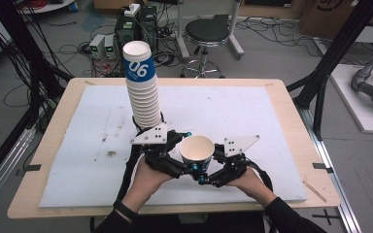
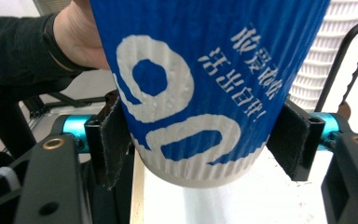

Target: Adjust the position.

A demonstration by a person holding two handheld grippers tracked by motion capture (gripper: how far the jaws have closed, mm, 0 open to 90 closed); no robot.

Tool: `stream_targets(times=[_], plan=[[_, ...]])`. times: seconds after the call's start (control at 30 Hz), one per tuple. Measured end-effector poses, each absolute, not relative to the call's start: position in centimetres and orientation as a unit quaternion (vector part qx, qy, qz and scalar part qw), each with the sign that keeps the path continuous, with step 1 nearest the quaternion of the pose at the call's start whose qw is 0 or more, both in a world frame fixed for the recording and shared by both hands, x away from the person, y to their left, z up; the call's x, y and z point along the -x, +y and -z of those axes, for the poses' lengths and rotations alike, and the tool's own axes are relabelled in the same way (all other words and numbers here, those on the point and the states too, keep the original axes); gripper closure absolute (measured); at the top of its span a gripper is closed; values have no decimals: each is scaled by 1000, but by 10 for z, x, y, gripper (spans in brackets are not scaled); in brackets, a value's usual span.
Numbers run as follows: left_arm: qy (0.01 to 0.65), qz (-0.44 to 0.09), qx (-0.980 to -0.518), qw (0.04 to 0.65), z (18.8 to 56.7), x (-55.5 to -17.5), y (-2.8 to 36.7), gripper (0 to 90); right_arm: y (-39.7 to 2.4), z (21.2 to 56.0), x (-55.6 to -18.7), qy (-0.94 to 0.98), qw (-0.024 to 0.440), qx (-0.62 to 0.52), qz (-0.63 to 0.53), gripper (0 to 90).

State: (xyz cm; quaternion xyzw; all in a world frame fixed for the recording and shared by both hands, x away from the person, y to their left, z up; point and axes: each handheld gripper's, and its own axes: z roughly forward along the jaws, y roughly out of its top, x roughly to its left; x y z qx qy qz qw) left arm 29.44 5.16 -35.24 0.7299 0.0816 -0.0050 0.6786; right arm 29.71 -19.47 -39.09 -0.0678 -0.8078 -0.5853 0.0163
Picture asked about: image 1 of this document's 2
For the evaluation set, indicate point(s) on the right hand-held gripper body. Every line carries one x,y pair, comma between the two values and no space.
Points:
236,161

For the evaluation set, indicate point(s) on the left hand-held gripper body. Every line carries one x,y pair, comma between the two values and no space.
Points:
160,152

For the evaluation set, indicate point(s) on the single blue white paper cup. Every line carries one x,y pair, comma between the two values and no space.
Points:
196,152

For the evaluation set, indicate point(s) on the stack of paper cups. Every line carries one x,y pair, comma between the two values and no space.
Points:
144,97

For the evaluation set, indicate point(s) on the person's right hand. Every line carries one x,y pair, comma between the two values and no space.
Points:
252,186

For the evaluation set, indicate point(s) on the person's left hand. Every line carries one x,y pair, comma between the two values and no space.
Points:
149,184

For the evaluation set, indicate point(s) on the white table mat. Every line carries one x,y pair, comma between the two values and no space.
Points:
233,110

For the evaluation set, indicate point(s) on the person's dark clothing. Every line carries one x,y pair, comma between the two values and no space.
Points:
207,226

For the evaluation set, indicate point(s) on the black wristband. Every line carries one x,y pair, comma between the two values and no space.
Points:
125,210

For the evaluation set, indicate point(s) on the light wooden table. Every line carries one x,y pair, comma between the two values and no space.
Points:
291,97

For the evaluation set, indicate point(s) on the black tape strip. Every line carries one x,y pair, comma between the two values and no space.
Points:
32,168
323,167

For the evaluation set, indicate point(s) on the black round stool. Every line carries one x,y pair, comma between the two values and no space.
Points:
207,30

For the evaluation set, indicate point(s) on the white metal stand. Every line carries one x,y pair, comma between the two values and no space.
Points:
234,35

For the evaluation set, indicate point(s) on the grey bench power supply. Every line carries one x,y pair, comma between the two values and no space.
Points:
110,47
96,45

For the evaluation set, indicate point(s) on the black computer tower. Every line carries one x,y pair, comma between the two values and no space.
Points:
149,22

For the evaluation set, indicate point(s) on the white floor platform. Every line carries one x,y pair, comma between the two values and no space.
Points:
356,110

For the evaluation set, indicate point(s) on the white power strip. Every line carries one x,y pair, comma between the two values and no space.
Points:
132,9

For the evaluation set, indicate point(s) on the cardboard box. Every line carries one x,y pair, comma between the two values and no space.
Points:
327,16

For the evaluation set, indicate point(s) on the white round table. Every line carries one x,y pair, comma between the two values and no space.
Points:
50,7

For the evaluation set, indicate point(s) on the aluminium rail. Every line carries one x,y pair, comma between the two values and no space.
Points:
3,168
340,194

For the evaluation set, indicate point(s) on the black metal frame post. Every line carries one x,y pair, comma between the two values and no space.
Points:
328,58

